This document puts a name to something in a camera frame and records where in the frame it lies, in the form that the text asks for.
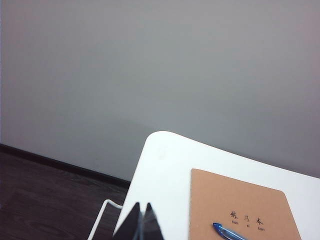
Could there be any brown kraft exercise notebook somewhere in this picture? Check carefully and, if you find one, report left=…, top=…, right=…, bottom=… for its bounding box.
left=188, top=168, right=302, bottom=240

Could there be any white wire table frame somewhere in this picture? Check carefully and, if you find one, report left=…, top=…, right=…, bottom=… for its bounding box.
left=86, top=198, right=124, bottom=240

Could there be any blue transparent ballpoint pen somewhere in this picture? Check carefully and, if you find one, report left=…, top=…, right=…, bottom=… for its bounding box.
left=212, top=221, right=248, bottom=240

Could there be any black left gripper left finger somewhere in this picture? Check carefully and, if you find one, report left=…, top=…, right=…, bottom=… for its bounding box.
left=112, top=201, right=141, bottom=240

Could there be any dark baseboard strip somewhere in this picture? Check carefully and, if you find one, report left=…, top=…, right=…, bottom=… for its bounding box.
left=0, top=142, right=132, bottom=187

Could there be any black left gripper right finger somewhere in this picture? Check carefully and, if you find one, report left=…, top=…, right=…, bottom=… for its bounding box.
left=137, top=202, right=164, bottom=240

